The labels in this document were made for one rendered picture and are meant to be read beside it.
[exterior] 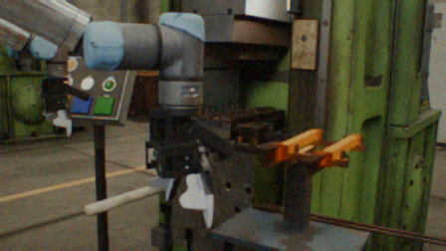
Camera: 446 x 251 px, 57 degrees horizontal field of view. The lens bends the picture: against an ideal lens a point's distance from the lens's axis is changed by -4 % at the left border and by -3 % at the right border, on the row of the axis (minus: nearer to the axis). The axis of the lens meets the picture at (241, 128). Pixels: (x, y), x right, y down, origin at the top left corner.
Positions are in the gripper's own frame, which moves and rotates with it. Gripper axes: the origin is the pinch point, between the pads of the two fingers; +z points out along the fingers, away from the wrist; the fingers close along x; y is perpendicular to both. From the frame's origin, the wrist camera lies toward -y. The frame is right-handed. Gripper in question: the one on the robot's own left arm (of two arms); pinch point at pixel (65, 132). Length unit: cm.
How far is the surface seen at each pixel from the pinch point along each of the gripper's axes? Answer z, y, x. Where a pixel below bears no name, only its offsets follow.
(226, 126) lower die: -3, -51, 28
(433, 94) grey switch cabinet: 14, -546, -160
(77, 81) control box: -16.5, -12.5, -28.5
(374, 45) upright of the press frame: -35, -111, 46
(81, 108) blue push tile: -6.1, -11.4, -19.8
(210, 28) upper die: -38, -48, 20
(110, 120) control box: -2.0, -20.2, -10.2
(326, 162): -6, -34, 91
